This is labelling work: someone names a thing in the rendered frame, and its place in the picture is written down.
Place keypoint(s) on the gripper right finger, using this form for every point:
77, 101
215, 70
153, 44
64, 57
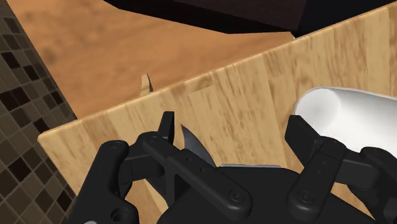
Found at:
321, 167

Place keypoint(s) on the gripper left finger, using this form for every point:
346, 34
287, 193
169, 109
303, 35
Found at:
198, 175

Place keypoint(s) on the grey metal blade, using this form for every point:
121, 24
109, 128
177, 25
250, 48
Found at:
195, 145

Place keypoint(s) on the white cup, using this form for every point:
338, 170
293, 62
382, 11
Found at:
356, 121

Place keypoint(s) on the light wooden table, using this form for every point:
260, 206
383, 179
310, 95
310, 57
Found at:
248, 102

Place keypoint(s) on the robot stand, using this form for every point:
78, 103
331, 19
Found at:
248, 12

